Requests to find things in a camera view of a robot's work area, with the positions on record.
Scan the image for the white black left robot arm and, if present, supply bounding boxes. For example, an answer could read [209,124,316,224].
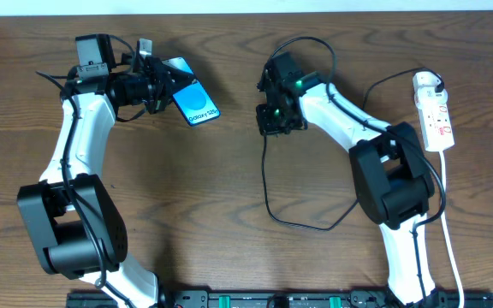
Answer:
[17,33,198,307]

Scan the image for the white power strip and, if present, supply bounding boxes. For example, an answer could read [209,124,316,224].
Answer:
[416,102,454,152]

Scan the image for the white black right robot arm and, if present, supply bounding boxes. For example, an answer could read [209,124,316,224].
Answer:
[256,52,443,307]

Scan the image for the white USB charger plug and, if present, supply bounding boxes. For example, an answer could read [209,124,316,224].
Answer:
[413,71,448,110]

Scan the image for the white power strip cord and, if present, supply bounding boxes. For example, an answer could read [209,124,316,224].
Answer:
[437,149,466,308]

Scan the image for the black USB charging cable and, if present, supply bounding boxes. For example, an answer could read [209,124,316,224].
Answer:
[261,67,446,232]

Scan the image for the blue Galaxy smartphone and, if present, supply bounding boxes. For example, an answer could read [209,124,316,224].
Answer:
[173,80,220,126]

